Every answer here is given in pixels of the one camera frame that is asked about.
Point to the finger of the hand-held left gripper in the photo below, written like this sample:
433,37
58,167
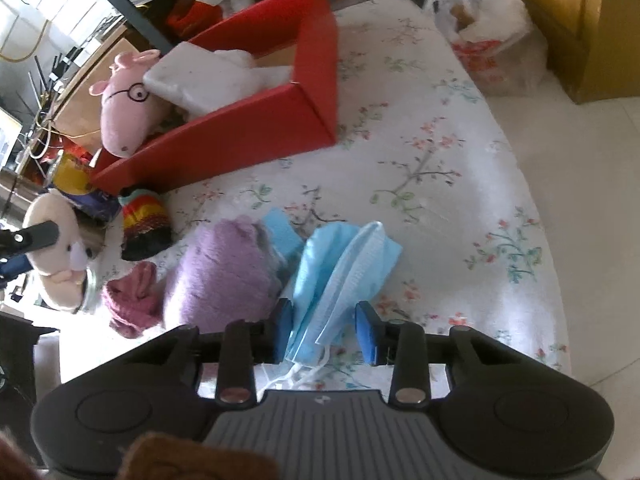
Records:
32,237
12,266

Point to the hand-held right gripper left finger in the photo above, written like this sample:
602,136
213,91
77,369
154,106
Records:
283,332

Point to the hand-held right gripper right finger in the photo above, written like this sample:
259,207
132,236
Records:
367,332

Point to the cream plush toy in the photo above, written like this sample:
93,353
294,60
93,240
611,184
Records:
60,270

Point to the pleated blue face mask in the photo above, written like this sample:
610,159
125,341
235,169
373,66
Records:
360,270

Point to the pink pig plush toy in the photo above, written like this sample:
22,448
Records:
122,115

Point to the red cardboard box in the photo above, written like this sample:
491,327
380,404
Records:
225,140

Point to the pale terry towel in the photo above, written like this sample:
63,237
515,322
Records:
210,80

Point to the crumpled blue face mask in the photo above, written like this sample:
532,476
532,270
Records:
320,270

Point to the blue and yellow can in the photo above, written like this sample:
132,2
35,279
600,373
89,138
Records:
75,177

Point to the glass jar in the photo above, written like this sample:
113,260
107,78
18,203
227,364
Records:
92,287

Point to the purple knitted garment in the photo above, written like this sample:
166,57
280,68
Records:
220,275

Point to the light blue cloth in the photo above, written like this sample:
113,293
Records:
282,235

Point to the flat screen monitor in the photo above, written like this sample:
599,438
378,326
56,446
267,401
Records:
9,135

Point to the striped knitted sock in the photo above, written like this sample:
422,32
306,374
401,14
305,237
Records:
145,225

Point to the pink knitted garment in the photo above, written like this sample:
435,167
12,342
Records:
132,300

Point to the wooden tv desk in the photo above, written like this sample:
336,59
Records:
80,102

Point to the black metal shelf rack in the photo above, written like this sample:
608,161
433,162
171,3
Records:
125,7

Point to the red plastic bag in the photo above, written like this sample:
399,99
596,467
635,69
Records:
192,17

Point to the white plastic bag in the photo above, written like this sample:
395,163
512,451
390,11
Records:
232,0

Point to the clear plastic bag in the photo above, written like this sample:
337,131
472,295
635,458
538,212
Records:
490,25

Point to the wooden cabinet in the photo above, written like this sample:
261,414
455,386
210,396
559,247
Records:
590,25

